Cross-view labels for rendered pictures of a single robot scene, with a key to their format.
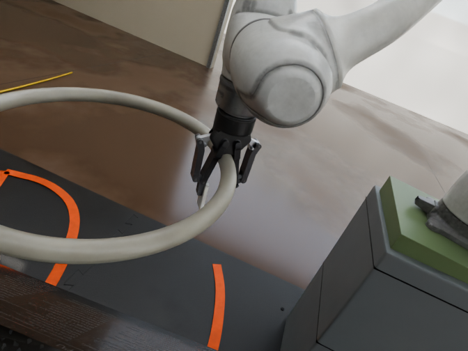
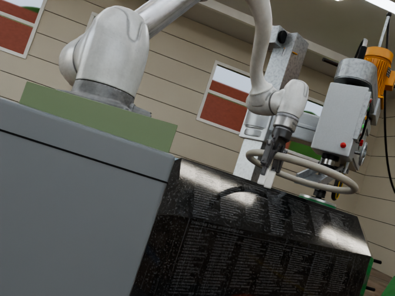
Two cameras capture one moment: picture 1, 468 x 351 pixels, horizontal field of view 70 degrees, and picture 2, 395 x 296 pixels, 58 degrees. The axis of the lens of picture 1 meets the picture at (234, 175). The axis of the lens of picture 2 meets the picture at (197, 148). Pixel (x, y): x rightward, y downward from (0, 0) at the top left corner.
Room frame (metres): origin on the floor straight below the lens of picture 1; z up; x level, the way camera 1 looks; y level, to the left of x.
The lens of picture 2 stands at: (1.82, -0.66, 0.78)
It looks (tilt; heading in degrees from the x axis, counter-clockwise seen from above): 4 degrees up; 163
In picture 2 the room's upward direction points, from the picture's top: 18 degrees clockwise
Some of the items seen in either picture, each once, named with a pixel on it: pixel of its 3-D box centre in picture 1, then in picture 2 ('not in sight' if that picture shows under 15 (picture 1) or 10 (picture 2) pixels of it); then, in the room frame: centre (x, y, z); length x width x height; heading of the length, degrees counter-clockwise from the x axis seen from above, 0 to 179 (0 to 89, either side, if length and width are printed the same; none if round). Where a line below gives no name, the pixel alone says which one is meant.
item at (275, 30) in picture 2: not in sight; (274, 37); (-0.74, 0.47, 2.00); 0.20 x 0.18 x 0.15; 175
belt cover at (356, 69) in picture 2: not in sight; (357, 97); (-0.20, 0.96, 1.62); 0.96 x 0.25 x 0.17; 133
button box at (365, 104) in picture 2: not in sight; (362, 117); (0.17, 0.73, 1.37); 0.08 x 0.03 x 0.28; 133
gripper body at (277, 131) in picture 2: (231, 131); (279, 141); (0.59, 0.03, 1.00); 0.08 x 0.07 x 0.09; 118
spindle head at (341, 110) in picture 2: not in sight; (341, 128); (-0.01, 0.76, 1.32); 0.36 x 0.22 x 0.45; 133
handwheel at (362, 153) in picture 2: not in sight; (357, 152); (0.05, 0.88, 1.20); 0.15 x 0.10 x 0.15; 133
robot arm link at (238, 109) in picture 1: (242, 95); (285, 123); (0.59, 0.04, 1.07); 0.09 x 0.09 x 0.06
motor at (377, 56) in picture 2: not in sight; (372, 77); (-0.40, 1.20, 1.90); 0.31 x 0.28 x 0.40; 43
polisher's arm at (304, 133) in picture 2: not in sight; (292, 125); (-0.62, 0.79, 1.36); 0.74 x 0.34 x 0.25; 62
